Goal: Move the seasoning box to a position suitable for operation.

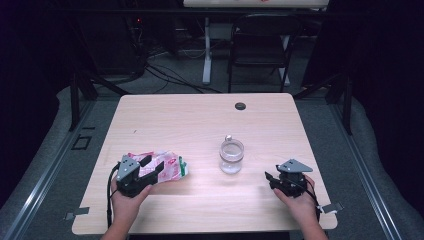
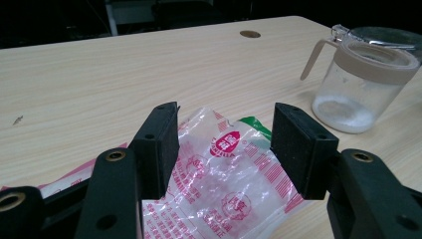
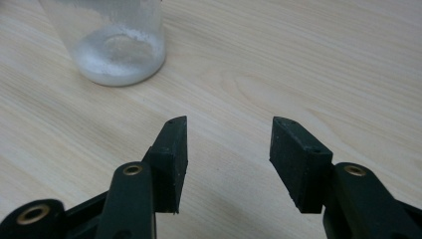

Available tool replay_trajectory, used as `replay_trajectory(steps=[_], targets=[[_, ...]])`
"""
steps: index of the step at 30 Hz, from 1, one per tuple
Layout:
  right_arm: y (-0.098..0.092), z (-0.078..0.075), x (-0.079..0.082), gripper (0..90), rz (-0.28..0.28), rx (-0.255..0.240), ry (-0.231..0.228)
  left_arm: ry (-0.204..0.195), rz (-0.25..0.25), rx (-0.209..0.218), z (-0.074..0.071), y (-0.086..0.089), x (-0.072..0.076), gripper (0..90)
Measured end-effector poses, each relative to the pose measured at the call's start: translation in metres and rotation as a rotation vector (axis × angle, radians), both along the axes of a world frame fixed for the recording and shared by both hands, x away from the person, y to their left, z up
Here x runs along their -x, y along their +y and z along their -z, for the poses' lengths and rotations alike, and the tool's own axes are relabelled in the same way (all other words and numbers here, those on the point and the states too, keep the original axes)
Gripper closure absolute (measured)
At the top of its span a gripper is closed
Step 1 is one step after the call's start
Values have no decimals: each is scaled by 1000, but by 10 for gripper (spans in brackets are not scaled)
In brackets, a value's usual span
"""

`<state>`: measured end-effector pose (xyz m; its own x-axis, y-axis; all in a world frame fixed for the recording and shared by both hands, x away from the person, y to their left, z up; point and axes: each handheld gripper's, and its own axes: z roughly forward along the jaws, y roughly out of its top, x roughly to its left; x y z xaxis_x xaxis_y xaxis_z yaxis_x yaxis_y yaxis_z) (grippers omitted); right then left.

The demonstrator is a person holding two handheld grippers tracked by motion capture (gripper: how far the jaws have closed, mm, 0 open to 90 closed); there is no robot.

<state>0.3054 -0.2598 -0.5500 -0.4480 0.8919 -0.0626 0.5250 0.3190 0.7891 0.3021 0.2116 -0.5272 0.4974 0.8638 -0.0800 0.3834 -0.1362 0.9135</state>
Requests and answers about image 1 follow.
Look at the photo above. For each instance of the black tape square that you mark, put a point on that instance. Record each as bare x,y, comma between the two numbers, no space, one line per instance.
74,146

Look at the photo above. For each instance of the aluminium floor rail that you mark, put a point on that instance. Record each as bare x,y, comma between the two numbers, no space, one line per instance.
40,186
366,176

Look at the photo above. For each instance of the grey tape piece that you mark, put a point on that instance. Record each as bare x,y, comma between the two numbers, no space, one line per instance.
331,208
80,211

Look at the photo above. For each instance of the dark round table grommet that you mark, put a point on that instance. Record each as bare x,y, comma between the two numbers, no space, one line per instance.
240,106

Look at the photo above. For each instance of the black metal crossbar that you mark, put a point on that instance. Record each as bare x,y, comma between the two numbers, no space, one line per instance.
133,11

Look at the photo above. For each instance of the person's left hand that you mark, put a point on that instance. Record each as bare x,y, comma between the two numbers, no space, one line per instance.
125,206

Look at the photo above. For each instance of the black folding chair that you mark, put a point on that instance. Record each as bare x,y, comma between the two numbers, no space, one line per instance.
260,40

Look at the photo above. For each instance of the black metal stand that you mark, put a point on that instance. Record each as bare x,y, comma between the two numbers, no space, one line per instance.
347,106
74,106

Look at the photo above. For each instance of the person's right hand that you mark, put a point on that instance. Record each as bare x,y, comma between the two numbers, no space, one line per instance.
301,206

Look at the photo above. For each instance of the red and white snack bag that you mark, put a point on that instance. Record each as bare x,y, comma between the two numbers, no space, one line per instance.
171,168

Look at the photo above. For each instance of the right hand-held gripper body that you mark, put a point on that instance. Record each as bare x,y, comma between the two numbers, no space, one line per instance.
293,166

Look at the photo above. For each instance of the black tape strip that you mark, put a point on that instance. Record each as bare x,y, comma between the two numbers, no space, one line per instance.
88,128

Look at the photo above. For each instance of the clear glass jar with hinged lid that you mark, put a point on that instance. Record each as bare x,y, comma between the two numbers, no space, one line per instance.
231,156

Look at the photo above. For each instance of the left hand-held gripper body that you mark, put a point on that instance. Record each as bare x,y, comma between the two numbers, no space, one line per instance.
128,171

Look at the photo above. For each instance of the dark computer tower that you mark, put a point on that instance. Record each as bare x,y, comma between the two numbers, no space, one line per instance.
110,43

